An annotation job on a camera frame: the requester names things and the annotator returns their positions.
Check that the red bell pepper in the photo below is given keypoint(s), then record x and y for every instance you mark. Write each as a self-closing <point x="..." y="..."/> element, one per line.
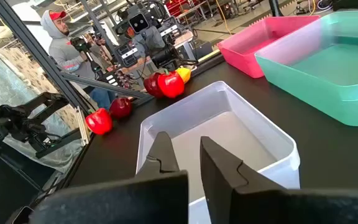
<point x="170" y="85"/>
<point x="98" y="122"/>

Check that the red rack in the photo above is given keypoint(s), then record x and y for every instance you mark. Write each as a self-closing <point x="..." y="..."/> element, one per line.
<point x="179" y="7"/>

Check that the yellow lemon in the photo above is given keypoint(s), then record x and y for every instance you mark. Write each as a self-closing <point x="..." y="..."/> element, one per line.
<point x="184" y="74"/>

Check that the clear plastic bin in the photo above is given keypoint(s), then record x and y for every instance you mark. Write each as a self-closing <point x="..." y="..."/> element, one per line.
<point x="228" y="133"/>

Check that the pink plastic bin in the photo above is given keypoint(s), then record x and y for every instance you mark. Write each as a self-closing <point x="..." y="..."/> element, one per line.
<point x="244" y="49"/>

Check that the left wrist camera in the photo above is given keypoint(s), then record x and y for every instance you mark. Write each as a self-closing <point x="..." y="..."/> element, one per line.
<point x="138" y="22"/>

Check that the black mounted device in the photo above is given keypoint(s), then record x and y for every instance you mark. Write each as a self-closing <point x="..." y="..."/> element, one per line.
<point x="80" y="44"/>

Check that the black pole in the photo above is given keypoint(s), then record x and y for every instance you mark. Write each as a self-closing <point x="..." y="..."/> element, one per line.
<point x="275" y="7"/>

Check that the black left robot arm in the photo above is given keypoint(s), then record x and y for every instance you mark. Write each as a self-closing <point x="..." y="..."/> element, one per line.
<point x="163" y="57"/>

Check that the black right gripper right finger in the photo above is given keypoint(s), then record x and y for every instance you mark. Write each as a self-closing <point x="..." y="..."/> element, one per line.
<point x="259" y="205"/>

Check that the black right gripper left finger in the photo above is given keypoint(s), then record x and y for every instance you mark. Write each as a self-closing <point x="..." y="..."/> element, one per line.
<point x="120" y="202"/>

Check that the teal plastic bin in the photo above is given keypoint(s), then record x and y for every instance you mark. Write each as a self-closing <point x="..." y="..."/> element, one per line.
<point x="337" y="65"/>

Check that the person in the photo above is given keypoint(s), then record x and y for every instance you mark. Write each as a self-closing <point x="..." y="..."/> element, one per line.
<point x="62" y="51"/>
<point x="151" y="39"/>

